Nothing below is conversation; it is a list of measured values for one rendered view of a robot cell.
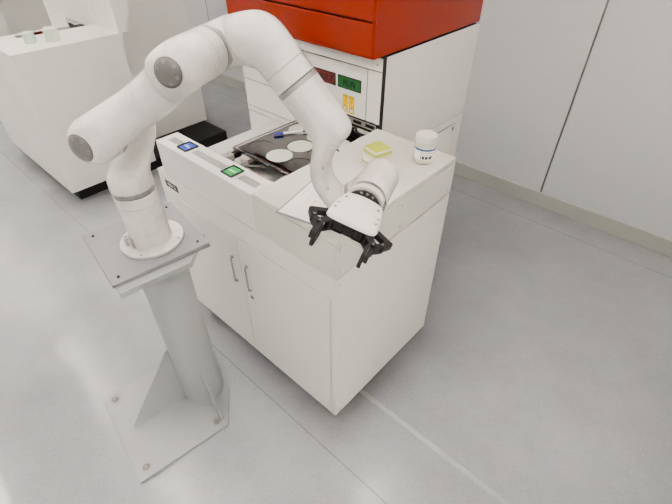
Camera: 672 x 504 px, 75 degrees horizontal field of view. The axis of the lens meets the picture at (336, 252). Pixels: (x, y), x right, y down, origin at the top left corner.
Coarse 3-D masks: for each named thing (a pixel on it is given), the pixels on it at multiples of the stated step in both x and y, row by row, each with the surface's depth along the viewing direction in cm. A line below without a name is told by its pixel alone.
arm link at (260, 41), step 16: (224, 16) 88; (240, 16) 80; (256, 16) 79; (272, 16) 80; (224, 32) 84; (240, 32) 80; (256, 32) 79; (272, 32) 79; (288, 32) 82; (240, 48) 81; (256, 48) 80; (272, 48) 79; (288, 48) 80; (240, 64) 94; (256, 64) 82; (272, 64) 81; (288, 64) 81; (304, 64) 82; (272, 80) 83; (288, 80) 82
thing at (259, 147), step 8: (288, 128) 183; (264, 136) 178; (272, 136) 178; (280, 136) 178; (288, 136) 178; (296, 136) 178; (304, 136) 178; (248, 144) 172; (256, 144) 172; (264, 144) 172; (272, 144) 172; (280, 144) 172; (248, 152) 167; (256, 152) 167; (264, 152) 167; (296, 152) 167; (304, 152) 167; (264, 160) 162; (288, 160) 162; (296, 160) 162; (304, 160) 162; (280, 168) 158; (288, 168) 158; (296, 168) 158
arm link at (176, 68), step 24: (168, 48) 81; (192, 48) 83; (216, 48) 88; (144, 72) 93; (168, 72) 82; (192, 72) 83; (216, 72) 90; (120, 96) 100; (144, 96) 96; (168, 96) 87; (96, 120) 102; (120, 120) 102; (144, 120) 102; (72, 144) 105; (96, 144) 104; (120, 144) 106
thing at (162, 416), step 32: (192, 256) 133; (128, 288) 123; (160, 288) 140; (192, 288) 151; (160, 320) 151; (192, 320) 155; (192, 352) 163; (128, 384) 191; (160, 384) 173; (192, 384) 175; (224, 384) 191; (128, 416) 179; (160, 416) 179; (192, 416) 179; (224, 416) 179; (128, 448) 169; (160, 448) 169; (192, 448) 170
